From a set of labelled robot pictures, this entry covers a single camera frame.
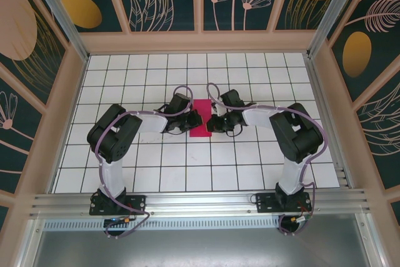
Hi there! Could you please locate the grey metal sheet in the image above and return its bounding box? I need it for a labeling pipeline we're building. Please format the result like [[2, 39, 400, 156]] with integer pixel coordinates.
[[31, 229, 376, 267]]

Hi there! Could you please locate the long aluminium mounting rail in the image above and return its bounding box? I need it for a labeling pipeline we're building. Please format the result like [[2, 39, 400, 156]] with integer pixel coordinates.
[[29, 188, 371, 218]]

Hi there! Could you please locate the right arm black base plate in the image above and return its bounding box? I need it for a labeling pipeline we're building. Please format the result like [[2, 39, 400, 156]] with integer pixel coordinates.
[[255, 192, 312, 214]]

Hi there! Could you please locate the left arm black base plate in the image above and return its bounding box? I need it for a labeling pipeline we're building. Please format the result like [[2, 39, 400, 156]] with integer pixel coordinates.
[[89, 194, 148, 216]]

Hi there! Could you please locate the aluminium side rail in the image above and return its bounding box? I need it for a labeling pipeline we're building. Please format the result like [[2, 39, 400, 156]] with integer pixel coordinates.
[[304, 54, 357, 189]]

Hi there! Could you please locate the slotted grey cable duct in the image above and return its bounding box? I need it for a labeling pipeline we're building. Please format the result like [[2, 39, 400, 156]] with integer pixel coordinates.
[[43, 219, 357, 230]]

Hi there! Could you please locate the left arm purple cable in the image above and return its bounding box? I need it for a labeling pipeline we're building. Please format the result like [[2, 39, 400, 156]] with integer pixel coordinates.
[[97, 84, 193, 239]]

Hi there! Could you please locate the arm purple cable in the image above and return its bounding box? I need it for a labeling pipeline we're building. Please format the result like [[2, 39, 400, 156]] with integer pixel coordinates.
[[207, 83, 328, 237], [97, 84, 193, 239]]

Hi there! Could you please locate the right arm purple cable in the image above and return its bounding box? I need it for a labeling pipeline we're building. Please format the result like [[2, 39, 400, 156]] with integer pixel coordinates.
[[207, 83, 328, 237]]

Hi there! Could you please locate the aluminium corner post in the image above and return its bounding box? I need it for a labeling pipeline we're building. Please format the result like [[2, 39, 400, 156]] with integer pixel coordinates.
[[307, 0, 360, 58], [24, 0, 90, 61]]

